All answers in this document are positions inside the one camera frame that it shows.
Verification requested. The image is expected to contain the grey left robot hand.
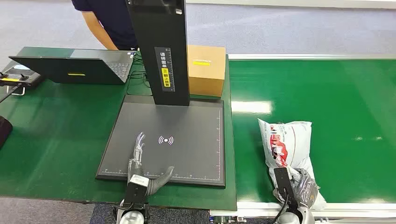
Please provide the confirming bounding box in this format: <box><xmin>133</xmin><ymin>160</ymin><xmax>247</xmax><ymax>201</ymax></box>
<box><xmin>127</xmin><ymin>132</ymin><xmax>176</xmax><ymax>197</ymax></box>

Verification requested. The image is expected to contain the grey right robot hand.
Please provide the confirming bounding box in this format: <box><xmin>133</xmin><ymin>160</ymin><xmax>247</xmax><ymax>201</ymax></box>
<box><xmin>290</xmin><ymin>168</ymin><xmax>320</xmax><ymax>208</ymax></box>

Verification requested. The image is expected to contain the white plastic mailer package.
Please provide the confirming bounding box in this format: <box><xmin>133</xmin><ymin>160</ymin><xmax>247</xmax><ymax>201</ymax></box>
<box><xmin>257</xmin><ymin>118</ymin><xmax>327</xmax><ymax>211</ymax></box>

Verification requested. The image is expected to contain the green conveyor belt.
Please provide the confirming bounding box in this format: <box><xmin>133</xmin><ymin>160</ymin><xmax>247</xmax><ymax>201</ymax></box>
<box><xmin>229</xmin><ymin>58</ymin><xmax>396</xmax><ymax>205</ymax></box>

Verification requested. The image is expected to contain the brown cardboard box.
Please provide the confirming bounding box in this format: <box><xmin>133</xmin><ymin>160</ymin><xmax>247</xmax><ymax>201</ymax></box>
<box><xmin>187</xmin><ymin>44</ymin><xmax>226</xmax><ymax>98</ymax></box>

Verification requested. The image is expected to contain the dark open laptop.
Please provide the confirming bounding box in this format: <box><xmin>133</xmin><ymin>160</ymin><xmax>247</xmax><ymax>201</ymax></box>
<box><xmin>8</xmin><ymin>49</ymin><xmax>135</xmax><ymax>85</ymax></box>

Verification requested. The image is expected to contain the black scanner column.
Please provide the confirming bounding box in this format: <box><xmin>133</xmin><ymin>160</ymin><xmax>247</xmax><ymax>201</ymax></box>
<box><xmin>125</xmin><ymin>0</ymin><xmax>191</xmax><ymax>107</ymax></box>

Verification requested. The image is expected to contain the black rounded object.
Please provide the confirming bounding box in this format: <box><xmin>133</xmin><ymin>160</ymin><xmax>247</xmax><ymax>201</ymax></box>
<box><xmin>0</xmin><ymin>116</ymin><xmax>14</xmax><ymax>150</ymax></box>

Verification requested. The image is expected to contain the person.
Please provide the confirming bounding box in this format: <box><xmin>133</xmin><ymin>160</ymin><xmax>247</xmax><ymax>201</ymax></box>
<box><xmin>71</xmin><ymin>0</ymin><xmax>140</xmax><ymax>51</ymax></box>

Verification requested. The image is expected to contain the black joystick remote controller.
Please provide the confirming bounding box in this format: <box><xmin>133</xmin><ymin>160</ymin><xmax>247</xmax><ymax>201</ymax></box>
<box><xmin>0</xmin><ymin>64</ymin><xmax>44</xmax><ymax>97</ymax></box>

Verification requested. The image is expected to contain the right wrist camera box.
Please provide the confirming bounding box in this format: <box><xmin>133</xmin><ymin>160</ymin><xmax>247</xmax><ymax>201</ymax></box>
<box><xmin>273</xmin><ymin>167</ymin><xmax>299</xmax><ymax>208</ymax></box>

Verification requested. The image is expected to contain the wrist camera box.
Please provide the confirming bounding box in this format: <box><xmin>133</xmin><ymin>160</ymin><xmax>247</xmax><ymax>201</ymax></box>
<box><xmin>273</xmin><ymin>167</ymin><xmax>299</xmax><ymax>208</ymax></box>
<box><xmin>123</xmin><ymin>175</ymin><xmax>150</xmax><ymax>209</ymax></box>

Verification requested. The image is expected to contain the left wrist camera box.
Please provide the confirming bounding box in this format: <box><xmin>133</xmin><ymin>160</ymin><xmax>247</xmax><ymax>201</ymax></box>
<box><xmin>123</xmin><ymin>175</ymin><xmax>150</xmax><ymax>209</ymax></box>

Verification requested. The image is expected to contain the black scanner base plate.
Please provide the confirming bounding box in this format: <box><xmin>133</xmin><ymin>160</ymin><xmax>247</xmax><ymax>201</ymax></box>
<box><xmin>96</xmin><ymin>95</ymin><xmax>226</xmax><ymax>188</ymax></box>

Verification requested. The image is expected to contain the black looped cable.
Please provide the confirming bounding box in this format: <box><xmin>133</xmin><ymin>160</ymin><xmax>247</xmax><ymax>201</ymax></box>
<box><xmin>126</xmin><ymin>70</ymin><xmax>153</xmax><ymax>97</ymax></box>

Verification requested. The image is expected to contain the black laptop cable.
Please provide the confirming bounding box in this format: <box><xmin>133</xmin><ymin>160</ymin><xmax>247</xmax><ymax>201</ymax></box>
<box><xmin>132</xmin><ymin>52</ymin><xmax>147</xmax><ymax>66</ymax></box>

